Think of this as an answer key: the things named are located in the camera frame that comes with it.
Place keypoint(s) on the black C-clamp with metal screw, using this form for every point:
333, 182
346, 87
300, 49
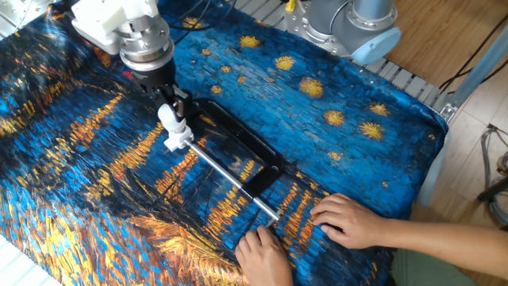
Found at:
238, 163

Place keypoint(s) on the white light bulb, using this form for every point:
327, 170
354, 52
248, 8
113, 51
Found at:
170, 119

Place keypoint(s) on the person's right hand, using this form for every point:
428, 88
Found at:
349, 222

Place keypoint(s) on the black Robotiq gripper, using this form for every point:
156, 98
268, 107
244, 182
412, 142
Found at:
155, 81

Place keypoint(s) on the white bulb socket block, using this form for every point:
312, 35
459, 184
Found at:
179, 139

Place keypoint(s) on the person's right forearm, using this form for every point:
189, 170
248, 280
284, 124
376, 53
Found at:
444, 238

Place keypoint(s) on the person's left hand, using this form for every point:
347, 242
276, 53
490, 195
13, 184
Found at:
262, 258

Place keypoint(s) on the light blue post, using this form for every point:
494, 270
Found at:
468, 119

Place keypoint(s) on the green trousers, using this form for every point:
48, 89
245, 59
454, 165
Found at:
444, 270

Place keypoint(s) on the black metal stand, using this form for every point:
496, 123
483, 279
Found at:
492, 183

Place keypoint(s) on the starry night print tablecloth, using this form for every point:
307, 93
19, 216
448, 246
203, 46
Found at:
119, 183

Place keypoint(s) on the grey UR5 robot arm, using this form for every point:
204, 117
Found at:
349, 24

